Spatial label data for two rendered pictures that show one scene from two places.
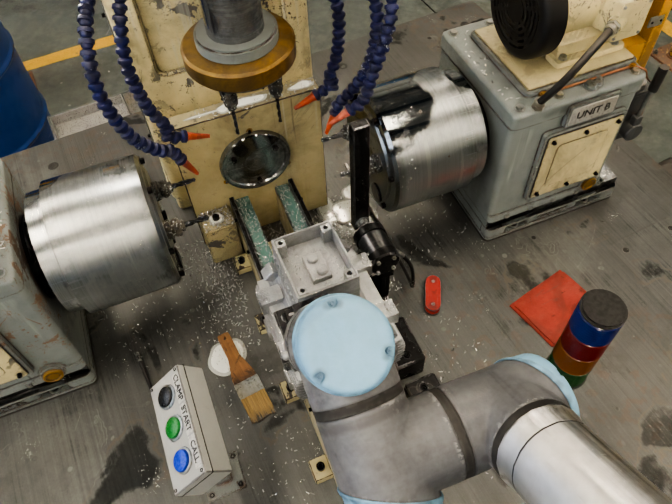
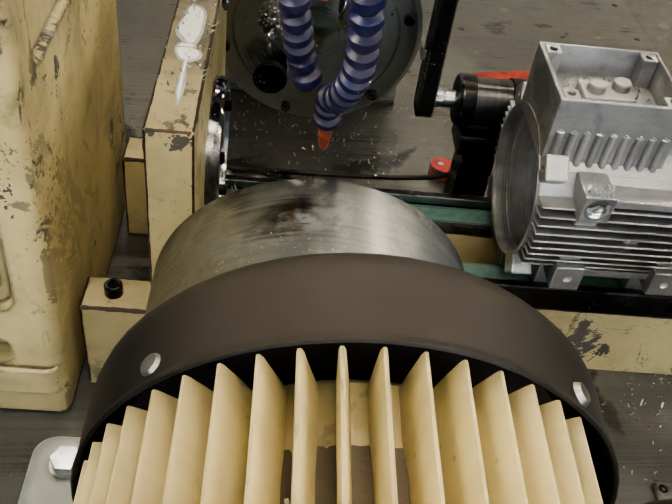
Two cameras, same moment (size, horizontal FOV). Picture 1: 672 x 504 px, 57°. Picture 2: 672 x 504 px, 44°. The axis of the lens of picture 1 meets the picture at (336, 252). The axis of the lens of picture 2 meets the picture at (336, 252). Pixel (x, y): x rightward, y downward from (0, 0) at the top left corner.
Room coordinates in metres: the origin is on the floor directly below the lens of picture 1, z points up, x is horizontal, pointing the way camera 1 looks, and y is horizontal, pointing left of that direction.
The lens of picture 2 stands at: (0.62, 0.77, 1.54)
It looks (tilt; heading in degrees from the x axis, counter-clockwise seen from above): 44 degrees down; 283
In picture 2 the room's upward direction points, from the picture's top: 9 degrees clockwise
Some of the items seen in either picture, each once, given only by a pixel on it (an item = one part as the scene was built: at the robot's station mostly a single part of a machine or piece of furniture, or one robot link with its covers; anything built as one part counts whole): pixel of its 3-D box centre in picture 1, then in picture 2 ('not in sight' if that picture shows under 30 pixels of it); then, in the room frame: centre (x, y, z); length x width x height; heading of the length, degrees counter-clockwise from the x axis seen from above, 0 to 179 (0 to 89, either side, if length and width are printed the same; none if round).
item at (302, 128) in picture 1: (249, 155); (157, 178); (0.95, 0.17, 0.97); 0.30 x 0.11 x 0.34; 109
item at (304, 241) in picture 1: (315, 270); (599, 106); (0.55, 0.03, 1.11); 0.12 x 0.11 x 0.07; 20
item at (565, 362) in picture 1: (577, 350); not in sight; (0.39, -0.34, 1.10); 0.06 x 0.06 x 0.04
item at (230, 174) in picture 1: (256, 161); (220, 150); (0.89, 0.15, 1.01); 0.15 x 0.02 x 0.15; 109
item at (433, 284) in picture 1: (432, 294); (457, 175); (0.67, -0.20, 0.81); 0.09 x 0.03 x 0.02; 172
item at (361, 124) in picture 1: (360, 179); (445, 9); (0.72, -0.05, 1.12); 0.04 x 0.03 x 0.26; 19
